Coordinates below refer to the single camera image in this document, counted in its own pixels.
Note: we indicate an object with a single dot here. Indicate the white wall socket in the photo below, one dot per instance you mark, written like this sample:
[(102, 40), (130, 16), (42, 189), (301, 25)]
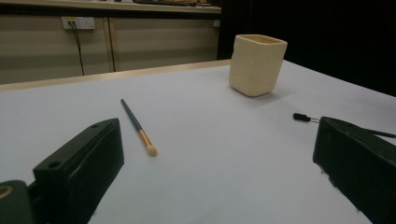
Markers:
[(82, 22)]

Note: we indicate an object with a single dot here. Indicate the cream square cup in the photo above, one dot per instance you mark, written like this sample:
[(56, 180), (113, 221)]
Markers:
[(255, 68)]

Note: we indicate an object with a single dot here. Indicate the white table mat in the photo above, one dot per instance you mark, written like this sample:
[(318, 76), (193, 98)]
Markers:
[(202, 155)]

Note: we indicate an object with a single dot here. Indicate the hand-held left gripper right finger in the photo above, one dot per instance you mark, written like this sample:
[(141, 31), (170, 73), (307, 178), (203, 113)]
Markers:
[(358, 161)]

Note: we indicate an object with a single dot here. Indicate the beige counter ledge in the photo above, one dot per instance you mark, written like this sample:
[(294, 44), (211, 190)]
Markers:
[(93, 6)]

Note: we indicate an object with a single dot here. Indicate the small white wall plate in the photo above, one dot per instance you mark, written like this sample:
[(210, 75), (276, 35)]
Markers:
[(216, 23)]

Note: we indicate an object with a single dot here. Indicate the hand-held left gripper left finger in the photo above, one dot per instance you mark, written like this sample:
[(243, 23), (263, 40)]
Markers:
[(81, 165)]

